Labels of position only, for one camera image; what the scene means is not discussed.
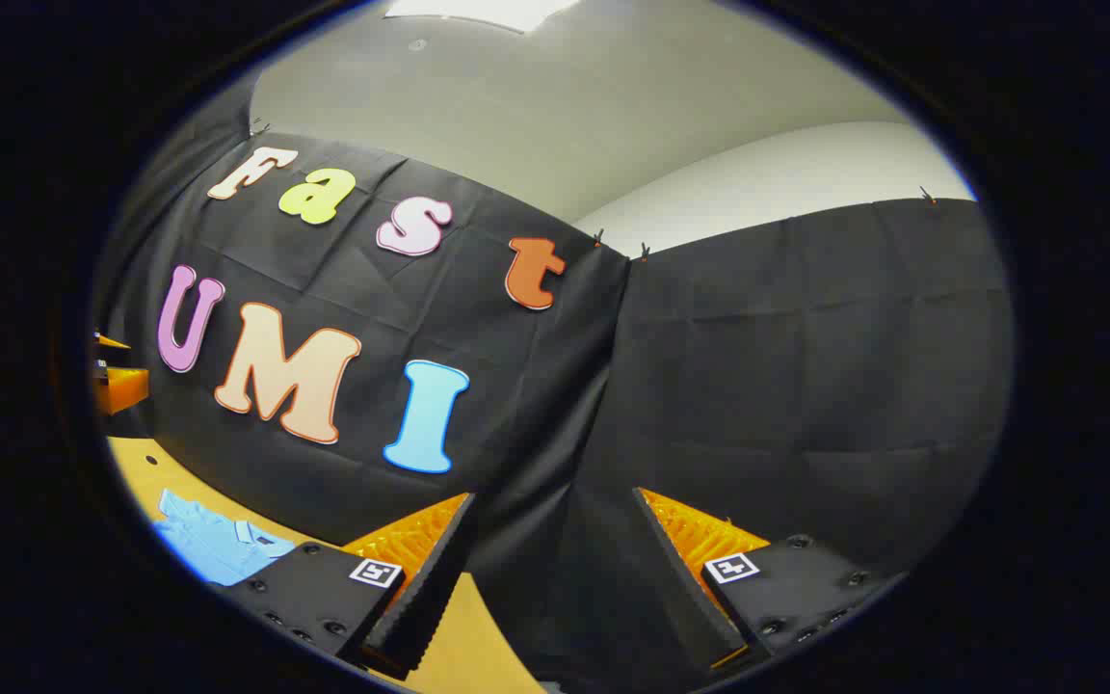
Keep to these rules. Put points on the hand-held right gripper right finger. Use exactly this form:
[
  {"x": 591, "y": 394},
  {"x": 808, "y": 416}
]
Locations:
[{"x": 680, "y": 588}]

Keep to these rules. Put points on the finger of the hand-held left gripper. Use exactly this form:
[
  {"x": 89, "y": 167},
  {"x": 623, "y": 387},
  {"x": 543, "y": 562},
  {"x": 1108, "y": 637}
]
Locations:
[
  {"x": 110, "y": 341},
  {"x": 121, "y": 387}
]

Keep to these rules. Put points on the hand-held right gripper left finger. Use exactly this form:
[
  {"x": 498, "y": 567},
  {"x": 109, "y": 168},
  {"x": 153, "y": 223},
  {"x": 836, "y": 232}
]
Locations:
[{"x": 430, "y": 588}]

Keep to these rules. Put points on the light blue T-shirt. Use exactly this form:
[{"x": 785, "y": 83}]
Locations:
[{"x": 208, "y": 545}]

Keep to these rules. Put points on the black backdrop cloth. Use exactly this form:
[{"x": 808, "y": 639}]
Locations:
[{"x": 709, "y": 386}]

